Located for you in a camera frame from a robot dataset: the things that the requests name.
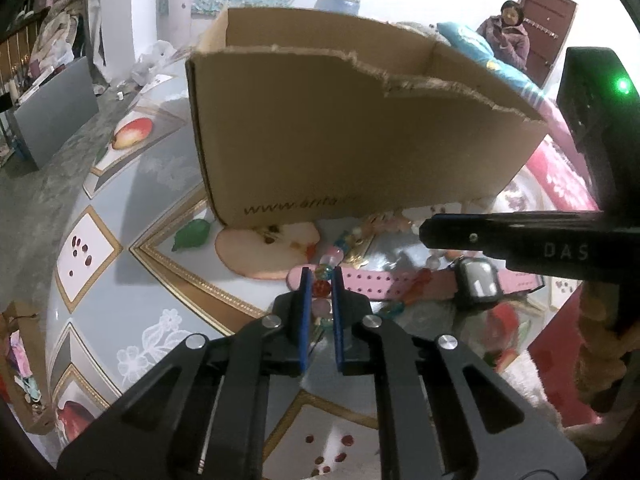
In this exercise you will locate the pink strap smartwatch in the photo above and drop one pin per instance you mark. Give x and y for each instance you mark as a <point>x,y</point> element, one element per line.
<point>473,279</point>

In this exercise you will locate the pink floral quilt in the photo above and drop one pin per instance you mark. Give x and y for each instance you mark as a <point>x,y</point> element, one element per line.
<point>558,167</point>

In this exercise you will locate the white plastic bag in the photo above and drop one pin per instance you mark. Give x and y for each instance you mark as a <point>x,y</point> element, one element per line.
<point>151,61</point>

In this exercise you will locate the brown cardboard box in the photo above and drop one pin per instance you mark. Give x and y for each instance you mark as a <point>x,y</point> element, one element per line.
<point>302,115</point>

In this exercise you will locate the brown wooden door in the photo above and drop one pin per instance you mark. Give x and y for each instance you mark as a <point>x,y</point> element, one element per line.
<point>547,23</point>

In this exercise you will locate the fruit pattern bed sheet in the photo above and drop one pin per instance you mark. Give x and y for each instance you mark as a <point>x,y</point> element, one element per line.
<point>139,271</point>

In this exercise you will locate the small cardboard box with items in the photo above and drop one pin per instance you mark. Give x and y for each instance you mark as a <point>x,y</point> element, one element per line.
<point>23,368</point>

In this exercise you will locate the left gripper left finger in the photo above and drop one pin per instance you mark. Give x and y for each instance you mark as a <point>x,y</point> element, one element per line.
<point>199,413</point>

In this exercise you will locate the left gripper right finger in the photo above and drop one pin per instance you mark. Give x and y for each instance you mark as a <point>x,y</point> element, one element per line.
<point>442,412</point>

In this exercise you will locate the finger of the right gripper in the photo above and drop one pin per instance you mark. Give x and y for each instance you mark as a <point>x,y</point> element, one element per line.
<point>565,244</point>

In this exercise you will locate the woman in purple coat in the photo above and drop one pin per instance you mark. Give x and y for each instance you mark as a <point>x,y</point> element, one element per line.
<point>506,35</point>

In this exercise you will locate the grey board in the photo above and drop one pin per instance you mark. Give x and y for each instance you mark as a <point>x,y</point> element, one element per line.
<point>57,110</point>

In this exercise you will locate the teal pillow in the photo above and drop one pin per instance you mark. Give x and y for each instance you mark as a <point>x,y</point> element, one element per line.
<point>468,42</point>

